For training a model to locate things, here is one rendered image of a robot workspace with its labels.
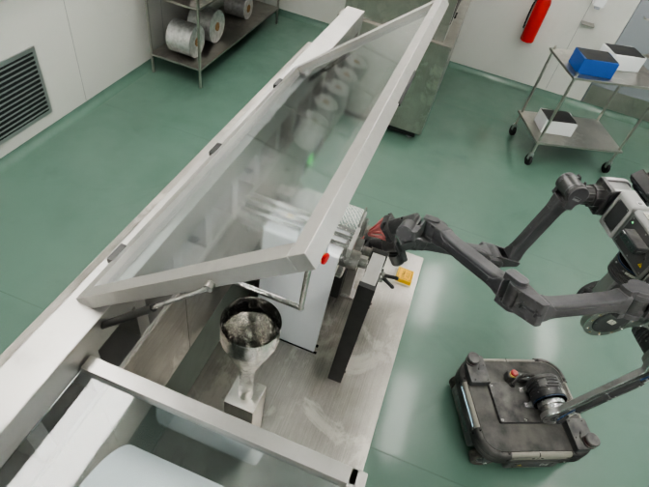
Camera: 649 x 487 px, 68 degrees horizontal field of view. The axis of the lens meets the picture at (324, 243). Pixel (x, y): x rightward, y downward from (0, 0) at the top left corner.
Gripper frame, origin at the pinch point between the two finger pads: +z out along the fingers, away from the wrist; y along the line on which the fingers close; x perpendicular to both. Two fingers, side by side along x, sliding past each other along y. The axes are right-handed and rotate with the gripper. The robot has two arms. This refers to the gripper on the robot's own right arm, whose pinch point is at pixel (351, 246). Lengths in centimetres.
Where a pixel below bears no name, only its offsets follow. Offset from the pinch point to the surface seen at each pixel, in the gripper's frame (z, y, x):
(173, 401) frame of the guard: -16, -104, 52
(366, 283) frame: -29, -48, 26
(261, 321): -11, -72, 37
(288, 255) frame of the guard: -49, -96, 79
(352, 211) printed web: -10.3, -6.8, 22.2
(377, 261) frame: -29, -38, 26
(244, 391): 0, -80, 17
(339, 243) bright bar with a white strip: -20, -38, 33
